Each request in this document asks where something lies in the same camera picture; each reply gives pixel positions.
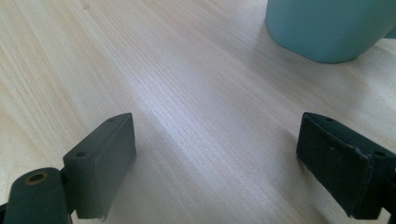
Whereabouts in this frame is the teal cup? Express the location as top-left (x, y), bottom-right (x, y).
top-left (264, 0), bottom-right (396, 64)

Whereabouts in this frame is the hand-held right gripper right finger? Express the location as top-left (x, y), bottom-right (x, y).
top-left (295, 111), bottom-right (396, 220)

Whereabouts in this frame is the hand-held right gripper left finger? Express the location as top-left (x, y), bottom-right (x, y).
top-left (62, 112), bottom-right (137, 222)

